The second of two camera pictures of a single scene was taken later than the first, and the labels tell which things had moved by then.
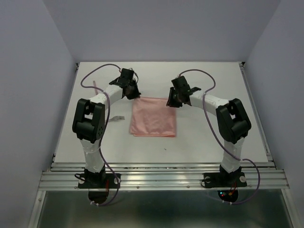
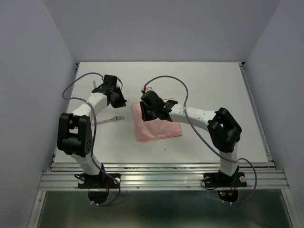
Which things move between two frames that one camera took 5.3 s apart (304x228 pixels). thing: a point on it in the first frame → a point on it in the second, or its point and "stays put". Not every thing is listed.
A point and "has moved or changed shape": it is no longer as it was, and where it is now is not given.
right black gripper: x=170 y=101 → x=145 y=115
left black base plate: x=99 y=180 stays put
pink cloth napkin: x=151 y=117 has moved or changed shape
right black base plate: x=222 y=180 stays put
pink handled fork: x=117 y=118 stays put
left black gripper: x=136 y=94 → x=121 y=102
